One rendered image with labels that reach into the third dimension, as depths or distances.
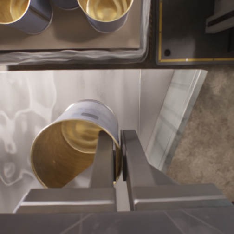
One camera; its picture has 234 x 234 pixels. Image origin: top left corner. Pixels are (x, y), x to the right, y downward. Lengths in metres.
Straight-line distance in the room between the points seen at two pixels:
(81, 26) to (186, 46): 0.90
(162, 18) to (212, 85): 0.76
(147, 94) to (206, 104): 1.34
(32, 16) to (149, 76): 0.19
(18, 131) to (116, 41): 0.24
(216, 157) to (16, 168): 1.71
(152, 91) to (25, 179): 0.30
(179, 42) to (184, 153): 0.99
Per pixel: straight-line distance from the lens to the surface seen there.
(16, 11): 0.34
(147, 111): 0.30
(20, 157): 0.37
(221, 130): 1.77
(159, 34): 1.10
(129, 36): 0.30
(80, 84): 0.29
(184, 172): 1.80
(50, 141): 0.17
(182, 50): 1.14
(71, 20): 0.31
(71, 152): 0.20
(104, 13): 0.31
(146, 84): 0.30
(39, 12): 0.28
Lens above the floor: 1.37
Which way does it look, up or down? 74 degrees down
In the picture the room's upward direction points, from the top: 173 degrees clockwise
